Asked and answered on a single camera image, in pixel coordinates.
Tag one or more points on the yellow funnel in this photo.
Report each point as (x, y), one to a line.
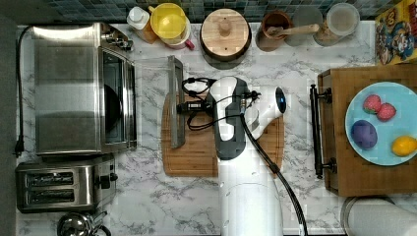
(167, 20)

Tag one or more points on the bamboo cutting board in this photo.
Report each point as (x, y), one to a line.
(197, 157)

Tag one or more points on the clear lidded glass jar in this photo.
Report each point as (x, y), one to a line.
(342, 20)

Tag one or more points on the round wooden lid container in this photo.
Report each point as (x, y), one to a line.
(225, 35)

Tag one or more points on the colourful cereal box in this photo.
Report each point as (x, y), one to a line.
(396, 34)

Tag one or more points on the red strawberry toy left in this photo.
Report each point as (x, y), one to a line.
(372, 104)

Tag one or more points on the red strawberry toy right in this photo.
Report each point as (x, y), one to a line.
(386, 112)

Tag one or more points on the purple toy fruit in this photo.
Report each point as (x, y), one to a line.
(364, 134)

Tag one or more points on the red strawberry toy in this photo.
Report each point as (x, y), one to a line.
(372, 104)
(386, 112)

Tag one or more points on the wooden tray with black handle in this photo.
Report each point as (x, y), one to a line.
(346, 172)

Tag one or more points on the stainless steel toaster oven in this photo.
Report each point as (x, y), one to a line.
(84, 90)

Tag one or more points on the brown cup with wooden spoon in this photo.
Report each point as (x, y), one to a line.
(275, 27)

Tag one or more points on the grey round lid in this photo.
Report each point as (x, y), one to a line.
(304, 15)

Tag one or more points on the light blue plate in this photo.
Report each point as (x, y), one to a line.
(403, 123)

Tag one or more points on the white round pot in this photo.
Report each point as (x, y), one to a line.
(376, 217)

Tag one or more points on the shiny metal kettle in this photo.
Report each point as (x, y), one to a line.
(82, 224)

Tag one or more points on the yellow lemon toy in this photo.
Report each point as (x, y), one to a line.
(404, 145)

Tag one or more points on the white cap bottle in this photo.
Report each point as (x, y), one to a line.
(138, 19)

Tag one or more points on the pink mug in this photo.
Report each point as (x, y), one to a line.
(185, 41)

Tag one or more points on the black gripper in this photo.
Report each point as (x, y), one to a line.
(193, 106)

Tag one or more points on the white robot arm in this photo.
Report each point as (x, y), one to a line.
(249, 201)

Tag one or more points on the stainless steel two-slot toaster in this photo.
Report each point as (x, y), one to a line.
(79, 185)

